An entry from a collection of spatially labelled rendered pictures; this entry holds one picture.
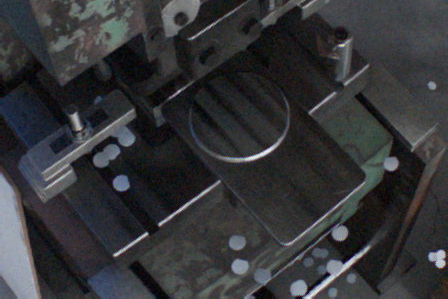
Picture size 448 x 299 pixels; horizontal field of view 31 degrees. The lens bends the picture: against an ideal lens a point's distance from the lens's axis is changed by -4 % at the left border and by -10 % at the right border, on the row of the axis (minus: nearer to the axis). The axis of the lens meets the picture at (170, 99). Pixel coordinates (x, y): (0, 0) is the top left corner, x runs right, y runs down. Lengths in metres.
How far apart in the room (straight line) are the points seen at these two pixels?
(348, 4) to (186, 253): 1.15
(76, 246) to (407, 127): 0.50
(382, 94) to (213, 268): 0.36
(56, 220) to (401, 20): 1.20
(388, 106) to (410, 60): 0.84
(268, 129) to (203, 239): 0.19
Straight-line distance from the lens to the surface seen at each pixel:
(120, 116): 1.10
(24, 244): 1.43
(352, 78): 1.18
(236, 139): 1.04
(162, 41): 0.84
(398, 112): 1.23
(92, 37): 0.75
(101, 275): 1.14
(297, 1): 1.20
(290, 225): 0.99
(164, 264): 1.13
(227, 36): 0.93
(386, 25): 2.12
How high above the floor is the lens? 1.70
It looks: 59 degrees down
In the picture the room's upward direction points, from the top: 11 degrees counter-clockwise
